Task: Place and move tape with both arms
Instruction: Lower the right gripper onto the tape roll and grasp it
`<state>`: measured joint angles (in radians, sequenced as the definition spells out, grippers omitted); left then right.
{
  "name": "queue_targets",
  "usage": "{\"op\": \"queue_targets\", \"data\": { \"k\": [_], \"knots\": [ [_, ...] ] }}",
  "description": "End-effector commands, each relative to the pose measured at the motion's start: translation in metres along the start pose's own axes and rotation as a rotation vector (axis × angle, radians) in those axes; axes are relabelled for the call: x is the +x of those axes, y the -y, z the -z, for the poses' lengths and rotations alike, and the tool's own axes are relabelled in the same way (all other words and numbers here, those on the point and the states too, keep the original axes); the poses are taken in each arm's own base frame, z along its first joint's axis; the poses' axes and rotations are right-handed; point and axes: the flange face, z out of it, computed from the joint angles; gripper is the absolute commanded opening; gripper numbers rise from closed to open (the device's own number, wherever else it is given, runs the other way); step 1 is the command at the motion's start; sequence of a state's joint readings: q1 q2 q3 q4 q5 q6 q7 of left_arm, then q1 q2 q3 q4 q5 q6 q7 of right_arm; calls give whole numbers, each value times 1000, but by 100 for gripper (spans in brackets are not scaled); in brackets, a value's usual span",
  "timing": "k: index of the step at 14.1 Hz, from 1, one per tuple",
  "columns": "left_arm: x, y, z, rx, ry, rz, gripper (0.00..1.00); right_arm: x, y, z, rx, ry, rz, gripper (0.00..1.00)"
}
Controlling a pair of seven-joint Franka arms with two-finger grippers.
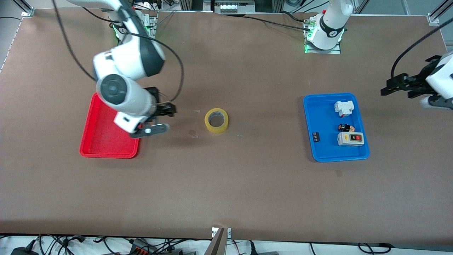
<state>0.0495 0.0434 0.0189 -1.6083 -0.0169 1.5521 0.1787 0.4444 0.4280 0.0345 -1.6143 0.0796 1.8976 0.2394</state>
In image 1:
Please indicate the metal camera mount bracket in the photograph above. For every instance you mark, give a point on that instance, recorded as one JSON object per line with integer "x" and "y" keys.
{"x": 220, "y": 241}

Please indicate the blue plastic tray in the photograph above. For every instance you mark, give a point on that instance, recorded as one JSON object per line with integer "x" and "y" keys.
{"x": 325, "y": 150}

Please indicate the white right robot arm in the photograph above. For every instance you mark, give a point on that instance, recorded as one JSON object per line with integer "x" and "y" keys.
{"x": 131, "y": 60}

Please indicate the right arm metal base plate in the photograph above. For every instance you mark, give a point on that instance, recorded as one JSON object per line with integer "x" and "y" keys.
{"x": 153, "y": 24}

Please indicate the white circuit breaker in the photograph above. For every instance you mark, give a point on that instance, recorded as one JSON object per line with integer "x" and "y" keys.
{"x": 344, "y": 108}

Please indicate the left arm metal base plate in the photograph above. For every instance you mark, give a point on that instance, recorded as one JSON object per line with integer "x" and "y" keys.
{"x": 336, "y": 50}

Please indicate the black red push button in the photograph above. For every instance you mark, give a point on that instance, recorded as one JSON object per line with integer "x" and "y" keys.
{"x": 345, "y": 127}

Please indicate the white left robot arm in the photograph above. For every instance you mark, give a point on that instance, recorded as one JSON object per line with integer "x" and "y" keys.
{"x": 331, "y": 24}

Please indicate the orange black connector box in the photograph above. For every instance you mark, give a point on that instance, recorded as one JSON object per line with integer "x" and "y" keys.
{"x": 141, "y": 247}

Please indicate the black power adapter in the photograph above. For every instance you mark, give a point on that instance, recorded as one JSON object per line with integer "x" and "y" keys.
{"x": 23, "y": 251}

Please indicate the metal table corner bracket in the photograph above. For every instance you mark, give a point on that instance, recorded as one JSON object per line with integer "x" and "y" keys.
{"x": 434, "y": 19}
{"x": 27, "y": 12}

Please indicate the grey power strip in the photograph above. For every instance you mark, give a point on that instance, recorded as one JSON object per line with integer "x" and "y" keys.
{"x": 229, "y": 7}

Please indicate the grey switch box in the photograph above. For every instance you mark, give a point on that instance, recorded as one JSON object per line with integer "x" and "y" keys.
{"x": 350, "y": 139}

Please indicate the yellow clear tape roll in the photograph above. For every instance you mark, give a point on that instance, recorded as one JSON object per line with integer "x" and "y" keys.
{"x": 216, "y": 130}

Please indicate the small black terminal block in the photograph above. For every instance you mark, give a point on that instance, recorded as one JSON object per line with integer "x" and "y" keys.
{"x": 316, "y": 137}

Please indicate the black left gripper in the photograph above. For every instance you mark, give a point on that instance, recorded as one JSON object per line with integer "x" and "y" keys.
{"x": 417, "y": 82}

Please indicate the red plastic tray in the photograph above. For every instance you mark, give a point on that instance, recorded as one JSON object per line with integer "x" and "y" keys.
{"x": 99, "y": 140}

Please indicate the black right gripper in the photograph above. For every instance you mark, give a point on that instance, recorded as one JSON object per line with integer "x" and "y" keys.
{"x": 158, "y": 105}

